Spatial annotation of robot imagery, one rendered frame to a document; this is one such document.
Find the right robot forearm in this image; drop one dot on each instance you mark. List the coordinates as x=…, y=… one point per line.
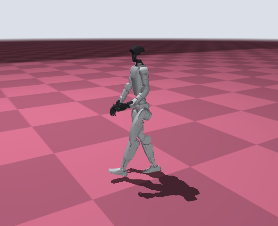
x=123, y=95

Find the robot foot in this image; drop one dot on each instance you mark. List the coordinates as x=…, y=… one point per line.
x=151, y=169
x=118, y=171

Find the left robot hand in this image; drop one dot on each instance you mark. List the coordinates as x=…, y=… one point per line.
x=122, y=106

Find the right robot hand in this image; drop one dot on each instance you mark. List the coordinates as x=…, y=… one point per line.
x=112, y=110

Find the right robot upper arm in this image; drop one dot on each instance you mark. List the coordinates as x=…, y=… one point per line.
x=128, y=86

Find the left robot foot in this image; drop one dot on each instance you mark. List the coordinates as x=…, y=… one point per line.
x=118, y=171

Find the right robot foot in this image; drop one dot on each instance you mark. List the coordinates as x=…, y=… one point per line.
x=151, y=169

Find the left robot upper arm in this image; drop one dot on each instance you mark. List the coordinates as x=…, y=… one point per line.
x=143, y=71

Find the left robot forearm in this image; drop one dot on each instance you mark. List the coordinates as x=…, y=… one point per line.
x=139, y=97

